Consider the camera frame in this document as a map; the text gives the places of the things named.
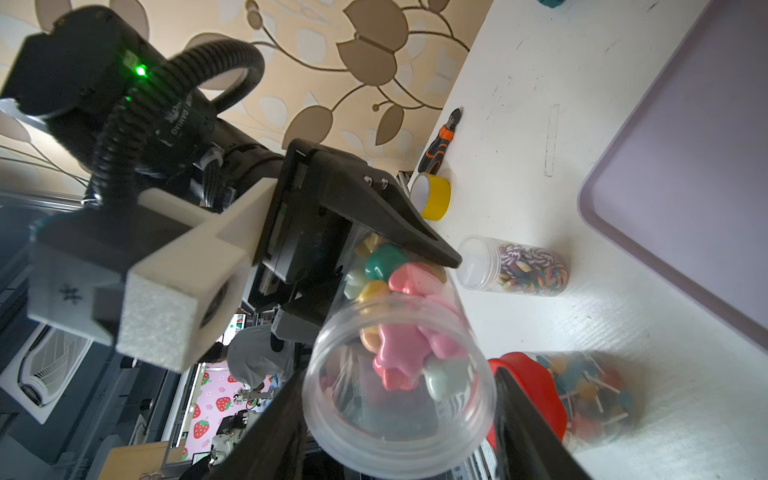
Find lilac plastic tray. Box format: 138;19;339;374
578;1;767;347

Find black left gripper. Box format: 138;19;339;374
254;139;462;345

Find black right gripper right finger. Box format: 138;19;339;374
493;369;589;480

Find clear jar of star candies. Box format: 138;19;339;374
302;229;496;479

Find orange black pliers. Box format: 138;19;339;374
417;107;462;175

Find red lidded clear jar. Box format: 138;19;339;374
488;351;638;453

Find open clear jar of candies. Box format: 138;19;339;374
456;236;570;296

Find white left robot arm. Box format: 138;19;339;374
1;5;461;365

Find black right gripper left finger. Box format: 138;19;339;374
206;371;308;480

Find yellow tape roll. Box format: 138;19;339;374
410;173;451;221

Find green plastic block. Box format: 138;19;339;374
538;0;565;9

